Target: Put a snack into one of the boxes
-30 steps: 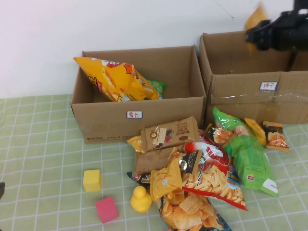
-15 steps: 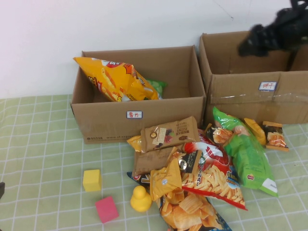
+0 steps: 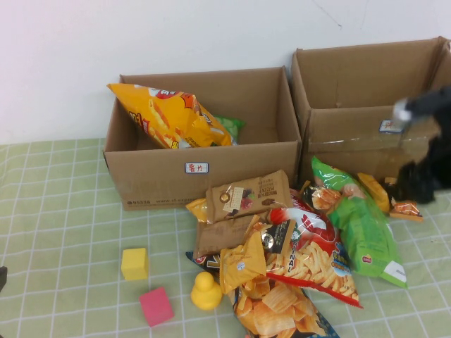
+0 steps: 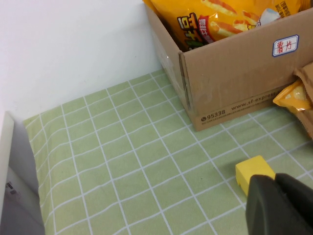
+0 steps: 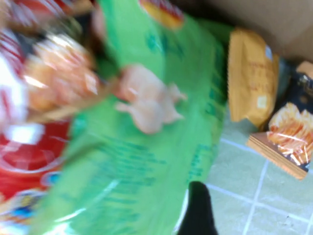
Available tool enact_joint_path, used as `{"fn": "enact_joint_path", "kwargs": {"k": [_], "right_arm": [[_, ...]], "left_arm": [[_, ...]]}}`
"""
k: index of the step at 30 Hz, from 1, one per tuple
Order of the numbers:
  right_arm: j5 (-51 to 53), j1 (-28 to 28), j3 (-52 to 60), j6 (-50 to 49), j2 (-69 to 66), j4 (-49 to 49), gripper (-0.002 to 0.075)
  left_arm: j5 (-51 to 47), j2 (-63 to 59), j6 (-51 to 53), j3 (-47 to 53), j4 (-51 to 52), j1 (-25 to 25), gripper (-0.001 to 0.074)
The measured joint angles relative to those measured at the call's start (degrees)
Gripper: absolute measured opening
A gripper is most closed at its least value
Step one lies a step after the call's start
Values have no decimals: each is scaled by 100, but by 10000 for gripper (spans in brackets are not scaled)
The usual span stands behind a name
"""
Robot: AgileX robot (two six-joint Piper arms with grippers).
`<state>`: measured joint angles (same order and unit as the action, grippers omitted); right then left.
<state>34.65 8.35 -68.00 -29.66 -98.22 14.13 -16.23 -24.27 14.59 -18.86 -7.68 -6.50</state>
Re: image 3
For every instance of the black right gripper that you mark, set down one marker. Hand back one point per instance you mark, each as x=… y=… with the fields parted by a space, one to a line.
x=438 y=148

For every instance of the yellow foam cube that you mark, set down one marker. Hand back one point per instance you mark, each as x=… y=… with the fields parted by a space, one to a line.
x=134 y=264

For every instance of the orange chip bag bottom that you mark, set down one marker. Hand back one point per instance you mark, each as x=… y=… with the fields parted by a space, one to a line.
x=278 y=310

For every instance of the yellow rubber duck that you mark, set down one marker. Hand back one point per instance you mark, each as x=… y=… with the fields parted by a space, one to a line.
x=206 y=294

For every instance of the green checked tablecloth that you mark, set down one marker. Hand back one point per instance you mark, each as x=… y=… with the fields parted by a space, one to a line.
x=53 y=229

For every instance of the small black orange snack pack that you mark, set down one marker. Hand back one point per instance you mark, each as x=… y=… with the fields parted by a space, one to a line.
x=407 y=210
x=278 y=237
x=324 y=199

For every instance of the brown biscuit pack with picture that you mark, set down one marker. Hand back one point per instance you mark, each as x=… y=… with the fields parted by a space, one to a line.
x=246 y=200

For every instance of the cardboard box with printed base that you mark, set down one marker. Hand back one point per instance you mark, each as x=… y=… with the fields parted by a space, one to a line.
x=148 y=176

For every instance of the plain brown biscuit pack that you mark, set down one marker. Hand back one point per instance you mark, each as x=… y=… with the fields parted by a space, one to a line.
x=222 y=236

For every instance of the red shrimp stick bag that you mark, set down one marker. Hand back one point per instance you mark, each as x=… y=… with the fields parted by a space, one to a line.
x=310 y=262

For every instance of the plain cardboard box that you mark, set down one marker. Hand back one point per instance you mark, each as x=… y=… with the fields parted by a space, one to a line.
x=444 y=67

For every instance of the green Lay's chips bag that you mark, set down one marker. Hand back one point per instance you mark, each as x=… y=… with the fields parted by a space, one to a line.
x=232 y=126

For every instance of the long green chips bag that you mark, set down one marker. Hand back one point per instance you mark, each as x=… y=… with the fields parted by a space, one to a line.
x=366 y=232

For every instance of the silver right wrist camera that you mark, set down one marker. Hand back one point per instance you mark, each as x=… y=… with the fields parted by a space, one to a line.
x=405 y=110

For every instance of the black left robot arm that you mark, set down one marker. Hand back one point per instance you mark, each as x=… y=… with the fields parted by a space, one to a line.
x=3 y=278

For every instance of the white label with red writing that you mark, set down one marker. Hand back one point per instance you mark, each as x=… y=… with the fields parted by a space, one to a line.
x=197 y=168
x=387 y=126

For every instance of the cardboard box with clear tape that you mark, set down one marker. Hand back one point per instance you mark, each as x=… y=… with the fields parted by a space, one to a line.
x=352 y=141

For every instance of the large yellow chips bag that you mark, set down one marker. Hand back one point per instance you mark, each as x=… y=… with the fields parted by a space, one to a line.
x=165 y=116

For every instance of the pink foam cube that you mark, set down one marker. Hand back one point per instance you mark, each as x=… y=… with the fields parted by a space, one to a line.
x=156 y=307

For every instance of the small yellow snack pack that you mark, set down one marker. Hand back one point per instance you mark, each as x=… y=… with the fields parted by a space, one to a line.
x=373 y=190
x=243 y=264
x=197 y=209

